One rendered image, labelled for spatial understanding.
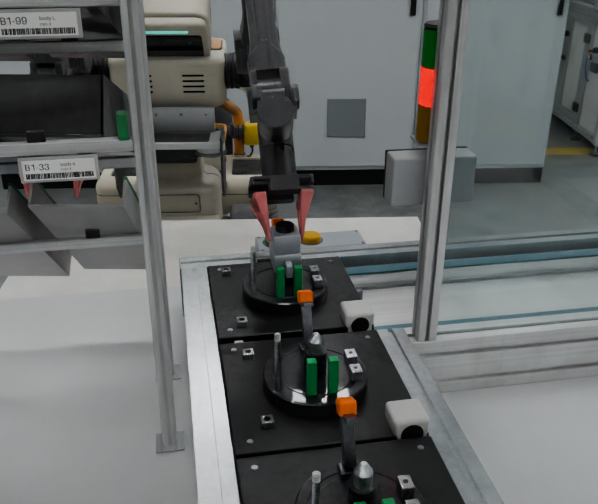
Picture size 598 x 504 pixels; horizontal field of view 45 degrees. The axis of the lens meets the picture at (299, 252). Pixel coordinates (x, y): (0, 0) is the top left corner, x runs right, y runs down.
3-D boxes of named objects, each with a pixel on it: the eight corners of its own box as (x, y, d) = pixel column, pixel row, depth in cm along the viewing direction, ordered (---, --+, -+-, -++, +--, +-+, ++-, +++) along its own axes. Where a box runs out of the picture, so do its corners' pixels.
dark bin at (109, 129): (67, 161, 114) (67, 114, 114) (150, 161, 114) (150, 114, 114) (-7, 137, 86) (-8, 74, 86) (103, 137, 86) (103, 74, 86)
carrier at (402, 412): (219, 355, 108) (215, 281, 103) (376, 340, 112) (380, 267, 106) (235, 469, 87) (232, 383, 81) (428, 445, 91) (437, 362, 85)
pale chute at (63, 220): (83, 269, 125) (86, 244, 126) (160, 269, 125) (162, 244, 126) (26, 206, 98) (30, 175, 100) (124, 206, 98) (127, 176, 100)
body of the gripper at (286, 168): (314, 184, 116) (310, 141, 118) (250, 187, 114) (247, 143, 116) (309, 198, 122) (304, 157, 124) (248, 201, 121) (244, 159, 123)
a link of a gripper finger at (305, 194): (319, 232, 114) (312, 176, 116) (273, 235, 113) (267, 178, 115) (312, 245, 120) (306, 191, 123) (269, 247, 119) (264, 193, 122)
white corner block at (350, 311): (338, 322, 117) (339, 300, 115) (366, 320, 117) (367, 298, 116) (345, 338, 112) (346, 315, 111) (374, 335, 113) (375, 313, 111)
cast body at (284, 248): (269, 255, 121) (268, 216, 118) (295, 253, 122) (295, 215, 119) (275, 279, 114) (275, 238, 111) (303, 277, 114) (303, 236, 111)
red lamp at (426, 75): (413, 99, 101) (415, 63, 98) (447, 98, 101) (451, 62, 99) (425, 109, 96) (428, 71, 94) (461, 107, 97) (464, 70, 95)
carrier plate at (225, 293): (208, 275, 131) (207, 264, 130) (338, 265, 135) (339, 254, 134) (218, 349, 109) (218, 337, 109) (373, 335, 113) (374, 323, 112)
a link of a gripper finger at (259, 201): (303, 233, 113) (297, 177, 116) (257, 236, 112) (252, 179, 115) (297, 245, 120) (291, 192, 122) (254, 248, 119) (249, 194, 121)
